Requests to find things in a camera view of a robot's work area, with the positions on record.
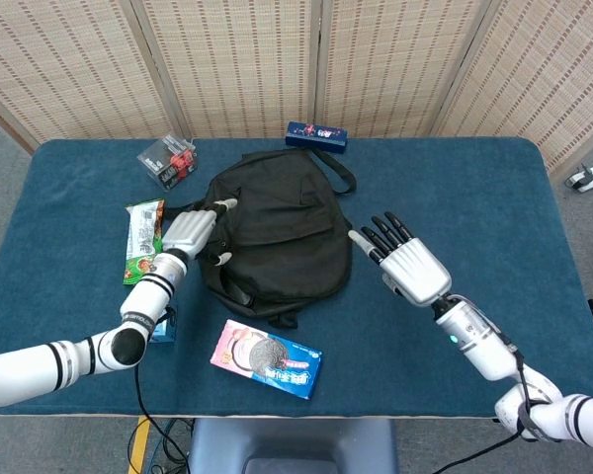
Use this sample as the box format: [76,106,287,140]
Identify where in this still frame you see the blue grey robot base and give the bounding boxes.
[187,418,400,474]

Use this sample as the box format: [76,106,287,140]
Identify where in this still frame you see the dark blue long box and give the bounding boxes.
[285,120,351,155]

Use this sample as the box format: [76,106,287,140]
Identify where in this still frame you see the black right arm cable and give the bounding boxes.
[439,294,550,474]

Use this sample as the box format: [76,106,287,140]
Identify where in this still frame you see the blue table cloth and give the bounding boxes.
[0,136,593,419]

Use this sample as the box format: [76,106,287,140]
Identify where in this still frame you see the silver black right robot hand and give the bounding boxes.
[347,211,454,308]

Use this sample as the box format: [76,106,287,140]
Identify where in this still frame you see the clear box red black items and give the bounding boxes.
[136,134,200,193]

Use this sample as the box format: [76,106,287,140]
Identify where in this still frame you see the white power strip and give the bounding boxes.
[565,162,593,194]

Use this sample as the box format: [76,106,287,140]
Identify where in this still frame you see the black fabric backpack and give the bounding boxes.
[165,146,358,331]

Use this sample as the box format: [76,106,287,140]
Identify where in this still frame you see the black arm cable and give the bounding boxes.
[439,294,550,474]
[133,362,193,474]

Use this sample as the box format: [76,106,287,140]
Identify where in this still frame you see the woven folding screen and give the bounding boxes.
[0,0,593,172]

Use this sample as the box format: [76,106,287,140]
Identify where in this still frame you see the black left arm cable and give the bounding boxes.
[133,362,193,474]

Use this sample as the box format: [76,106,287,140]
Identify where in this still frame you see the light blue cube box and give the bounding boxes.
[147,305,178,345]

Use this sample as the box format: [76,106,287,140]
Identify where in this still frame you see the green white snack bag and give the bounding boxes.
[123,198,168,287]

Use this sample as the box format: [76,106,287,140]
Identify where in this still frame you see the blue pink Oreo cookie box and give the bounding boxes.
[210,318,324,401]

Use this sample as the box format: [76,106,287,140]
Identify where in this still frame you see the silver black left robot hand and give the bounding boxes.
[161,197,239,268]

